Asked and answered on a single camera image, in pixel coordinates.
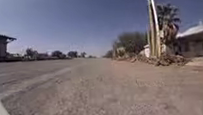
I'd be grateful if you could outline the small white building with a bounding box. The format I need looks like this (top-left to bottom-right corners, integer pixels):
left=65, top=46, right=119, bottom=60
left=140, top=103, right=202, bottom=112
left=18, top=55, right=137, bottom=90
left=138, top=44, right=152, bottom=59

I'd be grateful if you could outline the grey asphalt road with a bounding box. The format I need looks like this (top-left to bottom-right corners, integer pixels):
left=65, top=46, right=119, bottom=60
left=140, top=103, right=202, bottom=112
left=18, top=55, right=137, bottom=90
left=0, top=57, right=92, bottom=100

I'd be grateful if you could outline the building with pale roof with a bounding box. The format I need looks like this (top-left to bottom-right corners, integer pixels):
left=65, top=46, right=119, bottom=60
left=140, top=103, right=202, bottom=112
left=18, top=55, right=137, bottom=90
left=174, top=21, right=203, bottom=61

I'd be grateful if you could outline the palm tree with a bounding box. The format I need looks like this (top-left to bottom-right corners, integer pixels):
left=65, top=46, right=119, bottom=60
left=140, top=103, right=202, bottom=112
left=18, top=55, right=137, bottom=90
left=156, top=2, right=183, bottom=54

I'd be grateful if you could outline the pale tall pole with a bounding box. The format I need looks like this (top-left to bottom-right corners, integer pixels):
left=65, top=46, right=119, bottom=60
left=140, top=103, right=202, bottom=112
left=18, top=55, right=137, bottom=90
left=146, top=0, right=163, bottom=60

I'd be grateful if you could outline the bushy green tree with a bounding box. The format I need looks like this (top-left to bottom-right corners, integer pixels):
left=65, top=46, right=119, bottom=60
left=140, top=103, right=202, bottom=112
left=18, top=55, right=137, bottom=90
left=111, top=30, right=149, bottom=58

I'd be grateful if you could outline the brown dirt road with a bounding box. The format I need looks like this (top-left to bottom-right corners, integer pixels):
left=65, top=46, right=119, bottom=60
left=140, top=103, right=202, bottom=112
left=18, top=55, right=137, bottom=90
left=0, top=51, right=203, bottom=115

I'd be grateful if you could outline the row of trees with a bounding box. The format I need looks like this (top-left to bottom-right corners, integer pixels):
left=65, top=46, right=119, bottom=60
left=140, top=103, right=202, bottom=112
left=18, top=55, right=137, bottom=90
left=22, top=44, right=98, bottom=63

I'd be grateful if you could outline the pile of rubble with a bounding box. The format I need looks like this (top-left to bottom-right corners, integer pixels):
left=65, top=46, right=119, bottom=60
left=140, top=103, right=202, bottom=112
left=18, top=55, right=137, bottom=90
left=117, top=51, right=188, bottom=70

